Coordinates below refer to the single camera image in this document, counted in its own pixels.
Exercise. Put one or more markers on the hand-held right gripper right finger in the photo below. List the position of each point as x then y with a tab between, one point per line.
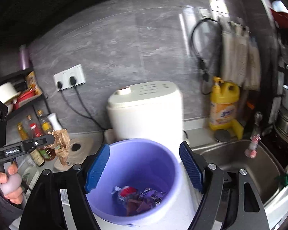
190	170

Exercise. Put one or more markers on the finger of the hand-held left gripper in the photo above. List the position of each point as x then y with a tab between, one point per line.
38	142

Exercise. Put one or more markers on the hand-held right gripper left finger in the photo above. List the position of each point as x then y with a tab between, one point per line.
97	170

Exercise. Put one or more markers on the brown paper bag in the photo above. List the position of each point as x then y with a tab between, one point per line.
61	143

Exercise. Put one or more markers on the purple plastic bucket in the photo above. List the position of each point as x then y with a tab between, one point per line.
139	163

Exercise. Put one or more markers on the pile of wrappers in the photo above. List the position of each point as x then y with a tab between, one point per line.
139	196

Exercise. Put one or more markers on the red cap vinegar bottle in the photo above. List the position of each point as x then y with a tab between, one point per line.
36	129

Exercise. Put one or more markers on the yellow cap green label bottle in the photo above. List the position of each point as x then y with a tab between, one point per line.
46	127

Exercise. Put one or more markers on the dark sauce bottle brown label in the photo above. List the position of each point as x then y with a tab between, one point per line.
20	131

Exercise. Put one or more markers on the clear bottle gold cap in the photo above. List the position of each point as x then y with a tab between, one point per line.
29	119
40	113

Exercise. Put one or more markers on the white cap oil sprayer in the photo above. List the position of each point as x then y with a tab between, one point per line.
54	122

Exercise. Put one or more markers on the beige induction cooker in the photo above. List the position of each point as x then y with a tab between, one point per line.
82	146

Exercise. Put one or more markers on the red packet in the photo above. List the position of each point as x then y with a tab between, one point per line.
26	97

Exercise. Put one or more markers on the stainless steel sink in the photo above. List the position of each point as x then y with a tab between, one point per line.
230	158

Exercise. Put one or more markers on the round metal sink strainer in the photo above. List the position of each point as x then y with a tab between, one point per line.
222	135

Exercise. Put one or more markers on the yellow snack packet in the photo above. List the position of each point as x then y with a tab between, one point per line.
33	82

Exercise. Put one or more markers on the yellow sponge holder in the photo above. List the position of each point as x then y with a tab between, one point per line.
238	129

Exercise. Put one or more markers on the yellow detergent pump bottle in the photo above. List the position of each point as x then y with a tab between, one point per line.
224	107

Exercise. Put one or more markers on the purple cup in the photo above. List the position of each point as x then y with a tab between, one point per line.
24	57

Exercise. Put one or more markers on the white air fryer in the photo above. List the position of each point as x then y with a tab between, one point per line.
144	110

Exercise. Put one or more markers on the metal faucet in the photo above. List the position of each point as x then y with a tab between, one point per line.
255	127

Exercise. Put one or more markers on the green scrubber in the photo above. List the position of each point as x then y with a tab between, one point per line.
284	179

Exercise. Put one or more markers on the stainless steel pot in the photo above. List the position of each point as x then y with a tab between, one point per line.
286	124

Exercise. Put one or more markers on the hanging cloth bags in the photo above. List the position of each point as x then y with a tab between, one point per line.
240	57

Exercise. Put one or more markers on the red and white container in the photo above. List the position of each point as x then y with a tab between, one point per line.
282	16

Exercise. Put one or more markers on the black wall shelf rack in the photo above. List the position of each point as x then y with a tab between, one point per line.
14	75

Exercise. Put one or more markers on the white wall socket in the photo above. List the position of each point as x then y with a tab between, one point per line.
58	77
78	71

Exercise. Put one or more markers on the white wall switch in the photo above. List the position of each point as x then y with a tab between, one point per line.
218	4

